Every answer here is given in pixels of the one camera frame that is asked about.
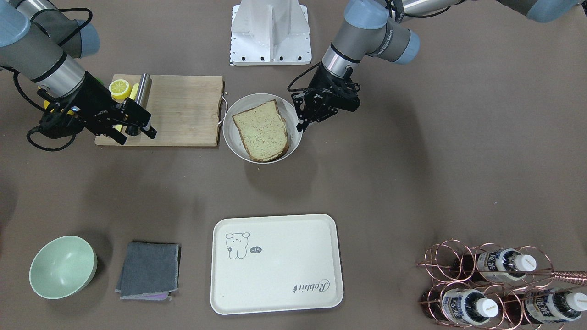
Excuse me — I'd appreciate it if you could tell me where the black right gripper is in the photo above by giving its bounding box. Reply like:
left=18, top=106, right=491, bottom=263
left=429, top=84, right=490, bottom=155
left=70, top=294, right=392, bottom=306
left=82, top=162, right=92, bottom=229
left=27, top=72, right=157, bottom=152

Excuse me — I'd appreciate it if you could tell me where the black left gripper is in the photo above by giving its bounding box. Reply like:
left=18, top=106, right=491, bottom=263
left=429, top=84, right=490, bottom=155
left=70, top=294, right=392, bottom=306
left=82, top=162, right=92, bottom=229
left=288, top=62, right=360, bottom=133

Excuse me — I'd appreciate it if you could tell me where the plain bread slice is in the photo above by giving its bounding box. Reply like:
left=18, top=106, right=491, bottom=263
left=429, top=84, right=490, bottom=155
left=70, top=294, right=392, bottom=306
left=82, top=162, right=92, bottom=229
left=232, top=100, right=289, bottom=163

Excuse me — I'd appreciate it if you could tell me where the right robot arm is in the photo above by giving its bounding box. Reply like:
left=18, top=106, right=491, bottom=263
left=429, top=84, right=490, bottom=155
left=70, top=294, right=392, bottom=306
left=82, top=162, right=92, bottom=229
left=0, top=0, right=157, bottom=152

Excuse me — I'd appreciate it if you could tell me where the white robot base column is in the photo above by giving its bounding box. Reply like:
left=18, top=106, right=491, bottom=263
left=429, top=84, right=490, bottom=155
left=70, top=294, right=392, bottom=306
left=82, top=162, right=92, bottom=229
left=229, top=0, right=312, bottom=66

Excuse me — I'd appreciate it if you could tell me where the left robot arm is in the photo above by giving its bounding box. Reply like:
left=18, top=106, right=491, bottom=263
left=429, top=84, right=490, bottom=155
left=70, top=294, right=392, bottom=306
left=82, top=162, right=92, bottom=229
left=287, top=0, right=463, bottom=133

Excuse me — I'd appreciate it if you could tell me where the cream rabbit tray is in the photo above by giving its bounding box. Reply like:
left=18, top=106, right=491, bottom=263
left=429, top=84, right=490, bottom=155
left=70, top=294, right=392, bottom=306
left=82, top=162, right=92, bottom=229
left=210, top=214, right=344, bottom=315

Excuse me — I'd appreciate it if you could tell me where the metal cylinder tool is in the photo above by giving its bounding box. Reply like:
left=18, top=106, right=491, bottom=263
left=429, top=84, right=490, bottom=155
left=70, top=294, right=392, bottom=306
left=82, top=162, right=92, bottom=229
left=124, top=73, right=152, bottom=136

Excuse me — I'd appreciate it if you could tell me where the yellow plastic knife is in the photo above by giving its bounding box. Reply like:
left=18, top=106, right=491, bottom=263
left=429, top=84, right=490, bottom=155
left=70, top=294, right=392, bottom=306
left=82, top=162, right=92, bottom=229
left=115, top=83, right=139, bottom=133

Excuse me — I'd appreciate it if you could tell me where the half lemon slice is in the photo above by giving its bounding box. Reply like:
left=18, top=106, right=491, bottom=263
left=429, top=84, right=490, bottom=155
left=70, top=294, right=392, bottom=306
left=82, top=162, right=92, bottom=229
left=108, top=79, right=132, bottom=100

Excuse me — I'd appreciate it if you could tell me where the wooden cutting board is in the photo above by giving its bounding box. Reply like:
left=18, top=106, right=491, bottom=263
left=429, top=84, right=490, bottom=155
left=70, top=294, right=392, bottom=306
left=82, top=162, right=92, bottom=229
left=123, top=75, right=224, bottom=148

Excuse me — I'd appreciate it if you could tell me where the white round plate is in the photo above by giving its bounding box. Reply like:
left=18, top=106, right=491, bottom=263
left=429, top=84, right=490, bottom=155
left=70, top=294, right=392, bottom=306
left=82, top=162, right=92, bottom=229
left=222, top=93, right=303, bottom=164

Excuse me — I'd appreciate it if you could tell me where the grey folded cloth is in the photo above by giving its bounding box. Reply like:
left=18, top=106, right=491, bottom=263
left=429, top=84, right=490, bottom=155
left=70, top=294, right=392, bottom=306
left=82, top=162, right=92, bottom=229
left=115, top=242, right=182, bottom=301

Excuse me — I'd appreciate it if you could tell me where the green bowl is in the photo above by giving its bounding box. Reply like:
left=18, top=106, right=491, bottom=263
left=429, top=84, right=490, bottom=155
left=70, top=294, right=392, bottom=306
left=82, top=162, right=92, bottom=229
left=29, top=236, right=97, bottom=299

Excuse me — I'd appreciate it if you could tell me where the tea bottle two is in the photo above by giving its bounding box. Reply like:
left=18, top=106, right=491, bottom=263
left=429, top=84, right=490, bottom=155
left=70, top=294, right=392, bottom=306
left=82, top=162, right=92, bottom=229
left=419, top=288, right=499, bottom=326

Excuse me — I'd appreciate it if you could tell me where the tea bottle one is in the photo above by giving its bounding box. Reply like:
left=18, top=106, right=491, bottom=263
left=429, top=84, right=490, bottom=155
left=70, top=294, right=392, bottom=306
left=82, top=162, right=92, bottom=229
left=449, top=248, right=537, bottom=284

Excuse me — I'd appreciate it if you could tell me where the tea bottle three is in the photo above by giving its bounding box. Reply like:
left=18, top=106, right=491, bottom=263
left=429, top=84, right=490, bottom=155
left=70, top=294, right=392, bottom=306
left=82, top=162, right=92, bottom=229
left=503, top=288, right=587, bottom=325

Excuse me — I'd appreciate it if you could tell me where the copper wire bottle rack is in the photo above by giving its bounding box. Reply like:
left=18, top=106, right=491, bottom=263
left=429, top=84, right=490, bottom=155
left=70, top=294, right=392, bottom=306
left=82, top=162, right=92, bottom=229
left=418, top=239, right=586, bottom=330

